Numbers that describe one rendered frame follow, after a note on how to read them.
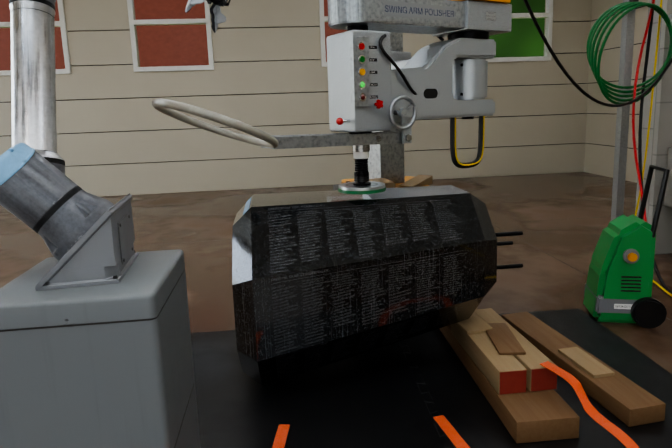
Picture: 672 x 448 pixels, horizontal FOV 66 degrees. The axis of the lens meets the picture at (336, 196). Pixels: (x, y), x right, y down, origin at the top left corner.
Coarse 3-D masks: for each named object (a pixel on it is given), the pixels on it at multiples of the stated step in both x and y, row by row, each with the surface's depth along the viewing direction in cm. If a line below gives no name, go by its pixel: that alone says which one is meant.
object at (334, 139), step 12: (372, 132) 242; (384, 132) 246; (396, 132) 236; (288, 144) 208; (300, 144) 211; (312, 144) 214; (324, 144) 217; (336, 144) 220; (348, 144) 223; (360, 144) 226; (372, 144) 230
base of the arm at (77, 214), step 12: (72, 192) 128; (84, 192) 132; (60, 204) 125; (72, 204) 127; (84, 204) 128; (96, 204) 129; (108, 204) 132; (48, 216) 124; (60, 216) 125; (72, 216) 125; (84, 216) 126; (96, 216) 127; (36, 228) 126; (48, 228) 125; (60, 228) 125; (72, 228) 124; (84, 228) 125; (48, 240) 127; (60, 240) 125; (72, 240) 124; (60, 252) 126
